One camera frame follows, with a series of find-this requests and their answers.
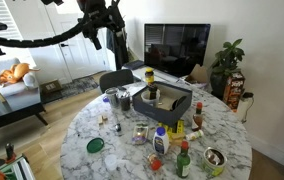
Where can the open brown cardboard box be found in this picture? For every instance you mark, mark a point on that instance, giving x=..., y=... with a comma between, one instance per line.
x=198, y=75

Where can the white canister black lid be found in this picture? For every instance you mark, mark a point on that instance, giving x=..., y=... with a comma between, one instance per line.
x=244, y=106

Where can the yellow flat box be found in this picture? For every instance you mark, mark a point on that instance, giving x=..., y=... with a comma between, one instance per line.
x=179, y=128

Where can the small white bottle green cap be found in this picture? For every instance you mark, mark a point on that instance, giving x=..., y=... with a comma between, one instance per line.
x=194, y=135

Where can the black flat screen television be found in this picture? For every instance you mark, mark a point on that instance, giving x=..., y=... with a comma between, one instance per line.
x=177, y=48

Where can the green round lid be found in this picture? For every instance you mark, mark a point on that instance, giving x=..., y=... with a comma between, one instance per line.
x=95, y=145

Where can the orange game box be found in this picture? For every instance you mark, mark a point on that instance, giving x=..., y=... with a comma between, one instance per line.
x=233, y=90

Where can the white bowl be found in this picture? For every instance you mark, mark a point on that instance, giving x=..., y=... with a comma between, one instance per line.
x=147, y=98

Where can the orange plush toy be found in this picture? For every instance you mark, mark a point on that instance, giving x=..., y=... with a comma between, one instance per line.
x=13, y=74

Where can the grey patterned rug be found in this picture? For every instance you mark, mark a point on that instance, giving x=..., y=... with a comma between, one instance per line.
x=78, y=85

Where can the dark grey chair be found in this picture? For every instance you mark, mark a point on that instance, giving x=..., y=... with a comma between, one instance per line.
x=116, y=79

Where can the grey sofa bench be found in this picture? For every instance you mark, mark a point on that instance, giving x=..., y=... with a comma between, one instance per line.
x=8, y=100

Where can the dark laptop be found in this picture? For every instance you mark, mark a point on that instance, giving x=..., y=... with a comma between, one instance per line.
x=133, y=64

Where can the black curved item in box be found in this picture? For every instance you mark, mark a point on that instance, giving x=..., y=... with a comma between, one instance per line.
x=178, y=103

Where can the small black toy car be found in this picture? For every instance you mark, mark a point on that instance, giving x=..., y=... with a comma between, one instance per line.
x=118, y=127

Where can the small jar red lid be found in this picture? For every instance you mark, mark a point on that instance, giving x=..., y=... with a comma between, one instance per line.
x=154, y=162

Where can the green glass bottle red cap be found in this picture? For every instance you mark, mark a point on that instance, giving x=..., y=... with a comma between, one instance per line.
x=183, y=163

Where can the green white crate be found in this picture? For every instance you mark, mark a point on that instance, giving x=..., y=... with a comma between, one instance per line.
x=15, y=168

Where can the light wooden block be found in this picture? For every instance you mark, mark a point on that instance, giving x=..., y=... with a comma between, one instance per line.
x=105, y=117
x=100, y=120

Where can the black remote control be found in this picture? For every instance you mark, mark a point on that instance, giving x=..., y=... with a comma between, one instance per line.
x=121, y=88

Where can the white bottle blue cap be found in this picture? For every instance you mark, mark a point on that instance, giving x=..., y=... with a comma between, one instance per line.
x=161, y=142

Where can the stainless steel cup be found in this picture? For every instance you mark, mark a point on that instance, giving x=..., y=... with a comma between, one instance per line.
x=112, y=97

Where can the dark blue shoe box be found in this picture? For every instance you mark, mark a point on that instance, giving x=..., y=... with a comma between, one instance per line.
x=162, y=113

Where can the open green tin can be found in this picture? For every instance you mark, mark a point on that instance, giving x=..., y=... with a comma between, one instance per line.
x=214, y=161

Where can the green potted plant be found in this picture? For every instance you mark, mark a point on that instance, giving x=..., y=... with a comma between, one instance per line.
x=227, y=60

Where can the flat cardboard box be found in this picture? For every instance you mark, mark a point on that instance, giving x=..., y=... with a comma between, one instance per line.
x=51, y=86

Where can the black cup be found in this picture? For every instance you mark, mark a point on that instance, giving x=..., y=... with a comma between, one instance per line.
x=125, y=102

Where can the hot sauce bottle red cap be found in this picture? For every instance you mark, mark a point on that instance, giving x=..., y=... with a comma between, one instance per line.
x=197, y=118

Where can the blue round lid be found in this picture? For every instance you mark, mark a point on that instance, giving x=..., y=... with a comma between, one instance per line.
x=105, y=99

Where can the yellow vitamin bottle black lid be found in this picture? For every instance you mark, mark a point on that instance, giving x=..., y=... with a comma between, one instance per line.
x=149, y=76

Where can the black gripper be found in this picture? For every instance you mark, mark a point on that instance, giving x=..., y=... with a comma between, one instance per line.
x=90, y=28

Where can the dark hanging coat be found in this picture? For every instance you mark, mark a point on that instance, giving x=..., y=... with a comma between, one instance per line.
x=118, y=46

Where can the white television stand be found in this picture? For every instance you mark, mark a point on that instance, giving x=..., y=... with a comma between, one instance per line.
x=168, y=77

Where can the clear plastic cup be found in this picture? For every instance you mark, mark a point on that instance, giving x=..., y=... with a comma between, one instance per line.
x=111, y=162

